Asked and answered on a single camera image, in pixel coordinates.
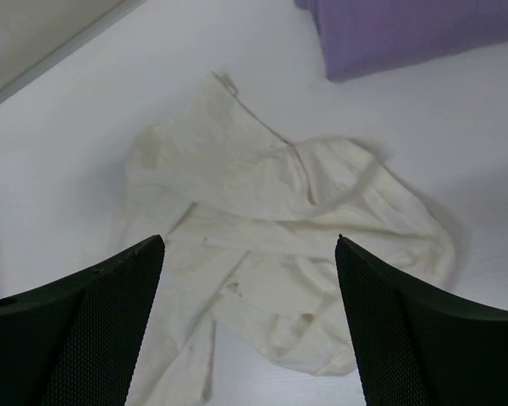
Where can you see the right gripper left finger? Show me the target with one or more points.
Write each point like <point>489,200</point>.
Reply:
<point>76,341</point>

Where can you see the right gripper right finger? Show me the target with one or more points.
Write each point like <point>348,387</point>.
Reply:
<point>416,344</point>

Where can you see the white t shirt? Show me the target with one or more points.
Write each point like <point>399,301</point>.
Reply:
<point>250,222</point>

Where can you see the folded purple t shirt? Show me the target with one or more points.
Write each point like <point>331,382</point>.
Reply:
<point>359,38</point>

